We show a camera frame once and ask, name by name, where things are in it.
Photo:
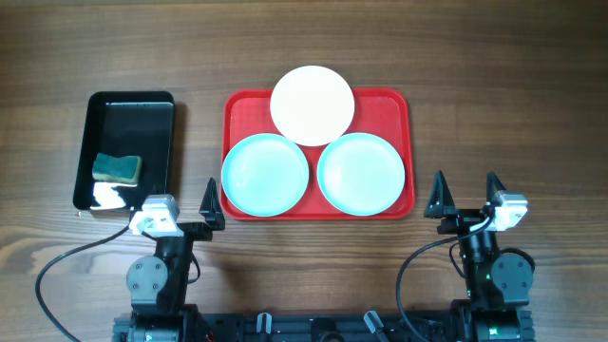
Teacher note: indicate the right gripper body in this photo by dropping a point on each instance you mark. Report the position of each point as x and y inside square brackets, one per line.
[465, 223]

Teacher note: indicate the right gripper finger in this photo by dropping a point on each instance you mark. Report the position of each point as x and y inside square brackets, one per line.
[440, 203]
[494, 189]

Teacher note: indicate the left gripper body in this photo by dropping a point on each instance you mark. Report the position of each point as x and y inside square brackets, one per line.
[188, 228]

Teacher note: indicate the light blue plate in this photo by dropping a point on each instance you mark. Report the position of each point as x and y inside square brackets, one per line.
[361, 174]
[265, 175]

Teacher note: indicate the green yellow sponge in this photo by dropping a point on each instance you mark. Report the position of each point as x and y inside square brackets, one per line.
[122, 170]

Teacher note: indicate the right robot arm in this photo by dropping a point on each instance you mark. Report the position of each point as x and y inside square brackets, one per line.
[498, 280]

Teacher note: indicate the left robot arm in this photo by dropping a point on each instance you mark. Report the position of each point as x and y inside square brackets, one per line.
[158, 283]

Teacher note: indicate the red plastic tray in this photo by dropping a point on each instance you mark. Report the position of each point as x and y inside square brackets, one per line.
[380, 111]

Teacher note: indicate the black water tray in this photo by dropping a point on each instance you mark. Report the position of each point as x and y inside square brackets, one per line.
[126, 123]

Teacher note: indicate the white round plate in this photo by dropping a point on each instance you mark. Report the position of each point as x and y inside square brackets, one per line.
[312, 105]

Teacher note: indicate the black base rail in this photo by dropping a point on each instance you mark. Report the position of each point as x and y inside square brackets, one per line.
[371, 326]

